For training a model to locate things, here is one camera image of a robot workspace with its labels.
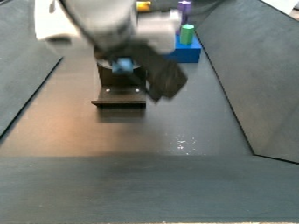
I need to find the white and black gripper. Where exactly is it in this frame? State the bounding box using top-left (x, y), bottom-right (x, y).
top-left (33, 0), bottom-right (186, 102)

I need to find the light blue oval cylinder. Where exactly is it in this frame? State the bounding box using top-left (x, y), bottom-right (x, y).
top-left (111, 58), bottom-right (133, 74)

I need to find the black curved fixture stand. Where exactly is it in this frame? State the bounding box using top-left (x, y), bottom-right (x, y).
top-left (90, 59), bottom-right (146, 109)

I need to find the blue foam shape-sorter block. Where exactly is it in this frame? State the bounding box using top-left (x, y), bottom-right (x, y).
top-left (164, 36), bottom-right (201, 63)

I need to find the green hexagonal peg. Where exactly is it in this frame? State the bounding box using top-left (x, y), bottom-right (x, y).
top-left (180, 24), bottom-right (193, 45)

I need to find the purple star peg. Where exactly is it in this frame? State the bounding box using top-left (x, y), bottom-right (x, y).
top-left (177, 0), bottom-right (192, 25)

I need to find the yellow notched block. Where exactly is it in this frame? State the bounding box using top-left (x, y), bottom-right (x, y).
top-left (136, 1), bottom-right (152, 12)

